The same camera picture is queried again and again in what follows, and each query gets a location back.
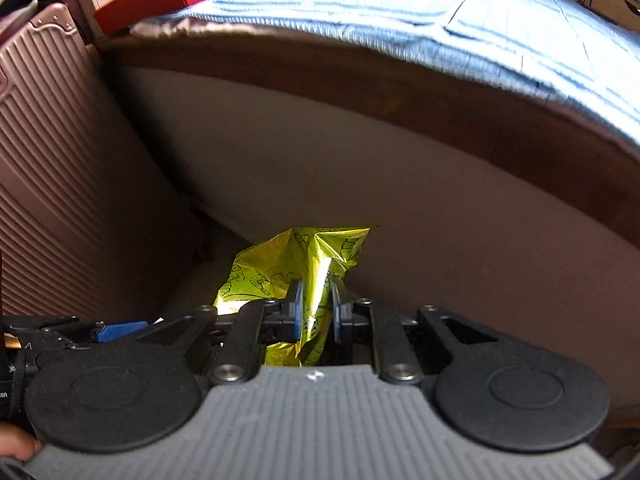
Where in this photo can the pink ribbed suitcase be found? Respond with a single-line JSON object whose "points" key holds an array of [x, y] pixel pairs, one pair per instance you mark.
{"points": [[75, 185]]}

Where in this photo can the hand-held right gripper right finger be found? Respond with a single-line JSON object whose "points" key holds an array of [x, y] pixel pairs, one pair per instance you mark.
{"points": [[336, 312]]}

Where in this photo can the blue checked blanket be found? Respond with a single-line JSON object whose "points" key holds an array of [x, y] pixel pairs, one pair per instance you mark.
{"points": [[350, 5]]}

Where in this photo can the person's left hand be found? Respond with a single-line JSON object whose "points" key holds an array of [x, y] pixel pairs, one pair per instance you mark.
{"points": [[17, 442]]}

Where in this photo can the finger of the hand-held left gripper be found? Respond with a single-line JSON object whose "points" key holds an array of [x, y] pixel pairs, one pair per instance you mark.
{"points": [[35, 323], [117, 331]]}

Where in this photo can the wooden drawer organizer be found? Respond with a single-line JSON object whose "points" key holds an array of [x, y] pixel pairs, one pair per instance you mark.
{"points": [[610, 2]]}

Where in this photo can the yellow green snack bag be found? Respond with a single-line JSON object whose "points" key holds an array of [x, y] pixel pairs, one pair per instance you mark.
{"points": [[260, 270]]}

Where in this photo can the grey satin sheet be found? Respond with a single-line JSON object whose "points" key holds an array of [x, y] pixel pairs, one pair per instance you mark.
{"points": [[200, 27]]}

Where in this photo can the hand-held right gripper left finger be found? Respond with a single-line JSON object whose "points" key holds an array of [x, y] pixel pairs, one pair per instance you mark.
{"points": [[296, 312]]}

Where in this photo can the wooden bed frame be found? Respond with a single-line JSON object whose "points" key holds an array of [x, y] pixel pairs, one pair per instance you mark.
{"points": [[400, 100]]}

